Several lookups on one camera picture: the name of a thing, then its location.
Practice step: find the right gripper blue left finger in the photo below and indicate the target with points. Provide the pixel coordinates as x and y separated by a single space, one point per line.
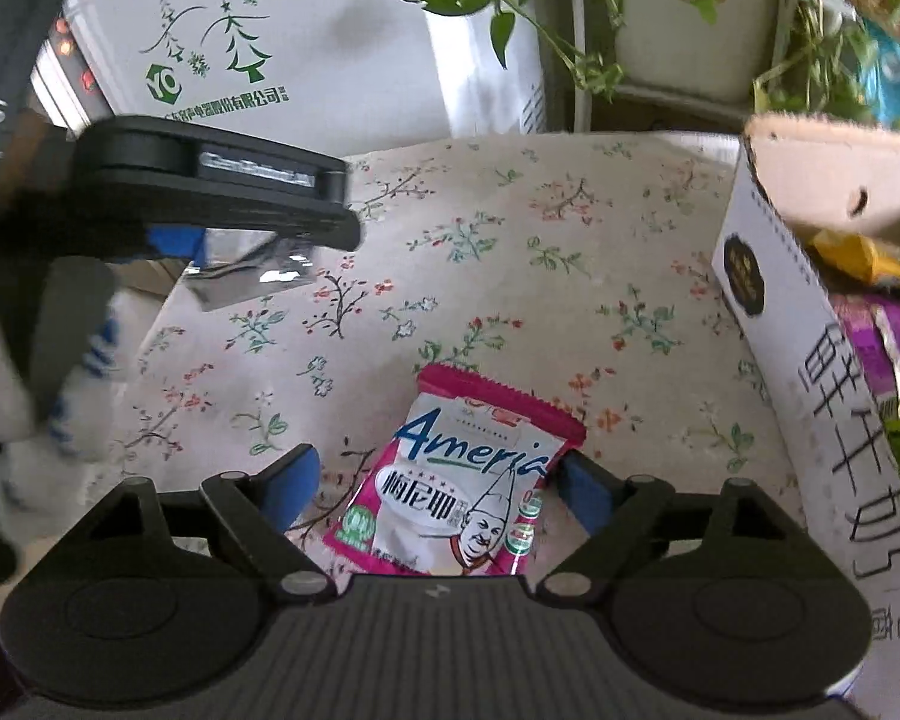
284 489

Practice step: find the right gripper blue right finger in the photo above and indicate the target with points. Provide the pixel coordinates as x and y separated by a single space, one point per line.
590 492

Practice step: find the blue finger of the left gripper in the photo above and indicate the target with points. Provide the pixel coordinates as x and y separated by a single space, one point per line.
175 241

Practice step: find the silver foil snack packet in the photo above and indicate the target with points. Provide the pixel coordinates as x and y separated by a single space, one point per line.
235 266

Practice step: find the pink Ameria snack packet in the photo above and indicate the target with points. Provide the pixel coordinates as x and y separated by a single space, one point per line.
457 490

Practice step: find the white gloved left hand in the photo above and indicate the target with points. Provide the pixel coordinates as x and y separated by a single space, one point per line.
63 357

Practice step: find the floral tablecloth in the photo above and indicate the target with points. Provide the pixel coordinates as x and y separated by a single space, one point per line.
574 268

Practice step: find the white freezer with green logo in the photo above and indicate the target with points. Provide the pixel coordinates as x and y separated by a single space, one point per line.
338 76

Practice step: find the purple snack packet in box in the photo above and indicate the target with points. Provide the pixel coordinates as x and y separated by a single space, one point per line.
872 324

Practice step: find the yellow biscuit packet in box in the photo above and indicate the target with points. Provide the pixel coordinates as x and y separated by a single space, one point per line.
869 261

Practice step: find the white cardboard milk box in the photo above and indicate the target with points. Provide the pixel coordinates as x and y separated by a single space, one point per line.
795 176

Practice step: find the green pothos plant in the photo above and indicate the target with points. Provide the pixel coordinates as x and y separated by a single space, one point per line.
838 59

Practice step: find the blue round plastic object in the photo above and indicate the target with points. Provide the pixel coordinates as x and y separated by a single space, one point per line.
881 79

